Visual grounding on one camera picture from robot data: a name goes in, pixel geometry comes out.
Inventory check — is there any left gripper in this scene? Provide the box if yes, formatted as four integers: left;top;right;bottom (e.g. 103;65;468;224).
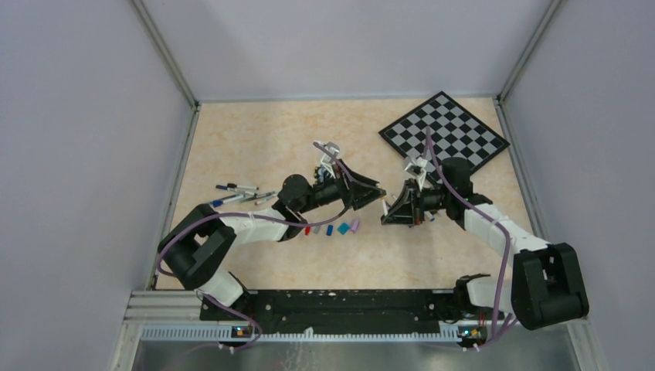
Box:
297;158;386;214

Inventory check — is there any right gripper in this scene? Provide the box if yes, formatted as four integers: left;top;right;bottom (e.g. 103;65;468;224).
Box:
381;178;451;226

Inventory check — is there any yellow cap white marker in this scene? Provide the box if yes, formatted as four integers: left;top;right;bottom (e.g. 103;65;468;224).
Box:
381;196;392;216

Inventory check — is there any light purple highlighter cap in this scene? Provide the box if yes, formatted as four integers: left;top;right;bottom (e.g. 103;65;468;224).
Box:
350;218;360;233

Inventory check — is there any light blue highlighter cap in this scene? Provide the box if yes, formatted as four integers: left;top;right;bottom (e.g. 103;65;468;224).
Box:
338;223;350;235

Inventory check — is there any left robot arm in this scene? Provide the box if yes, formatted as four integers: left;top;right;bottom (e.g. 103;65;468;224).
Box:
157;160;386;320

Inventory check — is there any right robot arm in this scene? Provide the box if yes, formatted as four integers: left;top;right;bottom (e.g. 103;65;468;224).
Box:
381;158;589;330

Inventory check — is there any blue cap pen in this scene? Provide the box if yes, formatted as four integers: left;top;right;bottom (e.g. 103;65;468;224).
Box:
207;193;246;208

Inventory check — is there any black grey chessboard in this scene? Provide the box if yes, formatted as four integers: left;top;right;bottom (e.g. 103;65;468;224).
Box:
378;92;514;188

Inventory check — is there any black cap white marker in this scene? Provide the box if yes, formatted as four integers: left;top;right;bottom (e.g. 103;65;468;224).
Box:
226;183;260;191

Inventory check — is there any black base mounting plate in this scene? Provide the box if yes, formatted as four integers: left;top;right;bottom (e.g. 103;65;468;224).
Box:
232;289;492;335

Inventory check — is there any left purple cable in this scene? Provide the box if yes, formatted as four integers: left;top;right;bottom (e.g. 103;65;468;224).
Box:
154;142;382;354

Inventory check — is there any purple cable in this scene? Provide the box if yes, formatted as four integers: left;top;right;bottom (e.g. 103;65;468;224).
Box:
154;142;382;354
423;128;518;350

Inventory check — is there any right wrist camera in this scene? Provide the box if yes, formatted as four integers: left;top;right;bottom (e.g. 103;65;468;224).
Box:
404;157;429;188

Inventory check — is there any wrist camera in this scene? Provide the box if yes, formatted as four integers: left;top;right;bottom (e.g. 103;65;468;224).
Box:
404;157;429;188
313;141;340;179

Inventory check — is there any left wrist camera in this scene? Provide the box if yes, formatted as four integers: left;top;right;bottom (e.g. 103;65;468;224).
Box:
313;141;340;179

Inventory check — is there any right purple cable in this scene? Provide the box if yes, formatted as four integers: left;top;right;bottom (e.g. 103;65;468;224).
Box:
423;128;518;350

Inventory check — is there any grey cable duct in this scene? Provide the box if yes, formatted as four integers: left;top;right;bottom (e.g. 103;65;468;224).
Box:
141;325;461;342

